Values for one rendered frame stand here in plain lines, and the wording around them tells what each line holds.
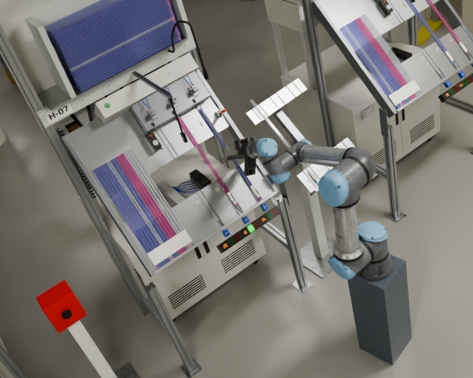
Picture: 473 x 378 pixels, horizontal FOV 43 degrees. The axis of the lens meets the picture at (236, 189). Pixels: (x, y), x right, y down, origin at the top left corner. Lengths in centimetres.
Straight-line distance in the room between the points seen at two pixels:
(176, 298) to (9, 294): 126
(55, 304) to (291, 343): 118
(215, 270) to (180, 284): 21
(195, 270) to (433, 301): 121
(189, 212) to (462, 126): 220
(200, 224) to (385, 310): 87
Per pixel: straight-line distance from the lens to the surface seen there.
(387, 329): 272
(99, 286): 373
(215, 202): 267
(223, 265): 324
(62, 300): 261
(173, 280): 310
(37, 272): 406
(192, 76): 274
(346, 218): 215
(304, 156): 236
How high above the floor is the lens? 248
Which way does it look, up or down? 39 degrees down
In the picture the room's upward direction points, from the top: 17 degrees counter-clockwise
